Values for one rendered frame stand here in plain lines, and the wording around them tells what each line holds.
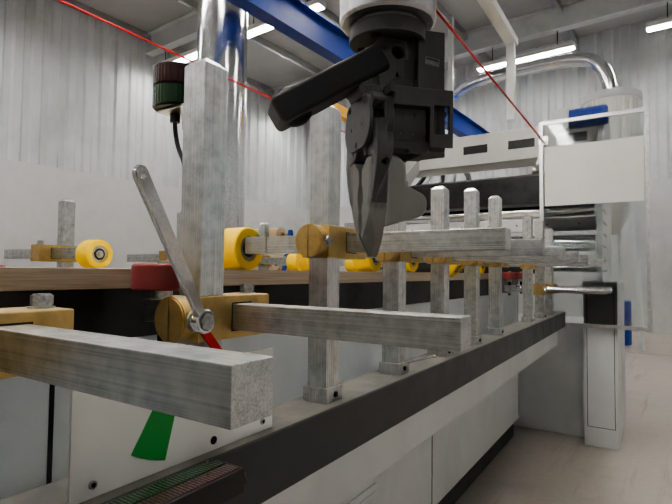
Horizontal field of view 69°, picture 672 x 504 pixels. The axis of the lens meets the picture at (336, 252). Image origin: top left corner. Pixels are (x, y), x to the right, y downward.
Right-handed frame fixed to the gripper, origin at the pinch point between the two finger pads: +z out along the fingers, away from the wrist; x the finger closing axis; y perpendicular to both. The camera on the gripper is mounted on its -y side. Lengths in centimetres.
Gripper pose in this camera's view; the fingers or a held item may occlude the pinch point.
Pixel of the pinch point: (364, 243)
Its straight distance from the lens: 46.0
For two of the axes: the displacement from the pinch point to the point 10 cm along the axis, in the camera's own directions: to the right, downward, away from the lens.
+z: 0.0, 10.0, 0.1
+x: -2.7, -0.1, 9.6
